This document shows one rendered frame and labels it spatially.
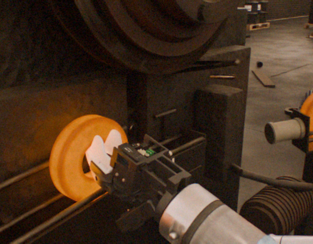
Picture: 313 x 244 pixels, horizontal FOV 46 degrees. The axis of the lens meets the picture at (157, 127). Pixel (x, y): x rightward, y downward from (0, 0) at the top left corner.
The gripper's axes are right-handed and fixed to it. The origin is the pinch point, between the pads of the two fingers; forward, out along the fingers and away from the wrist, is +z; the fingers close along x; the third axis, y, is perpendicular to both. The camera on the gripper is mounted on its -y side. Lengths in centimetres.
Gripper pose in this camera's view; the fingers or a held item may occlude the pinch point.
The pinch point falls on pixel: (91, 148)
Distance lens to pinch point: 66.7
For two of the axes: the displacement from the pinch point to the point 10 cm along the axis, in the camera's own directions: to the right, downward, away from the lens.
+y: 2.0, -8.3, -5.1
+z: -7.1, -4.8, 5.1
